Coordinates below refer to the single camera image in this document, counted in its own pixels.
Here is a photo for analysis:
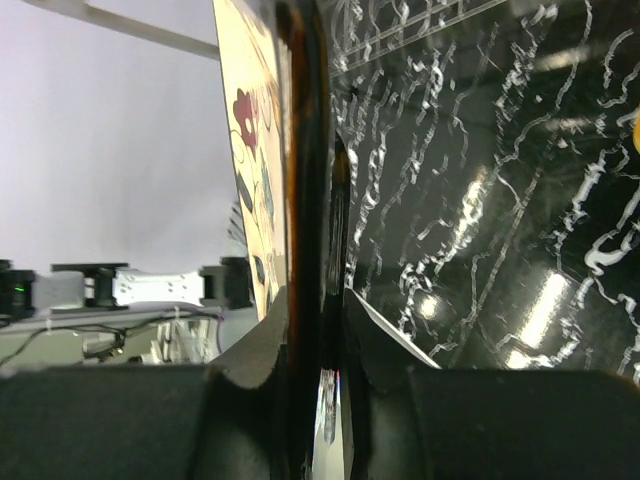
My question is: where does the orange polka dot plate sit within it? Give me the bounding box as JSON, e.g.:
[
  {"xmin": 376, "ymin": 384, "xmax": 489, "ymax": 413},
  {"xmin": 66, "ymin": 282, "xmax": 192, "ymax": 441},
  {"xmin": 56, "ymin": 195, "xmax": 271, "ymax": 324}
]
[{"xmin": 632, "ymin": 107, "xmax": 640, "ymax": 153}]

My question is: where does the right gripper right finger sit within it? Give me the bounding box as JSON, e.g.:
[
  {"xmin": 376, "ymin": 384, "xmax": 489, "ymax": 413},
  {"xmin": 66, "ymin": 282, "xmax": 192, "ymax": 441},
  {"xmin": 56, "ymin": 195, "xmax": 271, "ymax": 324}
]
[{"xmin": 342, "ymin": 291, "xmax": 639, "ymax": 479}]

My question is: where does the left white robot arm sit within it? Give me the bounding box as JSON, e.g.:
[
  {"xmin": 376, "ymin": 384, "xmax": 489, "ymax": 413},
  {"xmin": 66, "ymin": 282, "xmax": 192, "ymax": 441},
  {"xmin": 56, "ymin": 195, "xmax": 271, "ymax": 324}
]
[{"xmin": 1, "ymin": 257, "xmax": 253, "ymax": 325}]

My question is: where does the left aluminium frame post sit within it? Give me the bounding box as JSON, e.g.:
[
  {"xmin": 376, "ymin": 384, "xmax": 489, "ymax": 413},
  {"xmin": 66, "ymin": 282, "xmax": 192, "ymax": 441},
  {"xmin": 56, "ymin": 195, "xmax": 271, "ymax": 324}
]
[{"xmin": 23, "ymin": 0, "xmax": 220, "ymax": 61}]

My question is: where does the floral square plate dark rim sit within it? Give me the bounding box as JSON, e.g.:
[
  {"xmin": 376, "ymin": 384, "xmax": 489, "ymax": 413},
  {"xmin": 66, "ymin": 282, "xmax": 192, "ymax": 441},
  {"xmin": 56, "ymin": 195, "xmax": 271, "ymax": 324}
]
[{"xmin": 189, "ymin": 1, "xmax": 349, "ymax": 479}]

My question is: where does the steel two-tier dish rack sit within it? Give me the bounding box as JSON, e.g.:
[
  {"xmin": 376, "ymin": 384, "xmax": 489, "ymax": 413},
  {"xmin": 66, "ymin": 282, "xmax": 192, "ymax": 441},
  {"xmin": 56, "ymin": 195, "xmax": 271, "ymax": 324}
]
[{"xmin": 321, "ymin": 1, "xmax": 505, "ymax": 72}]

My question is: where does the black marble pattern mat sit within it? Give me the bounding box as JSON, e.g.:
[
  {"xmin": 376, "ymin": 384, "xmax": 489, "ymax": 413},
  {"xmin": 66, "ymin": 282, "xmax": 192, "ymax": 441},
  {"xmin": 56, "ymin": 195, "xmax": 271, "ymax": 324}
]
[{"xmin": 330, "ymin": 1, "xmax": 639, "ymax": 378}]

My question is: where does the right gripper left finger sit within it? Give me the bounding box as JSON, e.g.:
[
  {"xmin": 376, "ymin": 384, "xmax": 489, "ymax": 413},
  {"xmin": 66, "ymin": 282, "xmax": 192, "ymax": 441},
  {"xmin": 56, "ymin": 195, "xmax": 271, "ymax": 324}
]
[{"xmin": 1, "ymin": 292, "xmax": 288, "ymax": 479}]

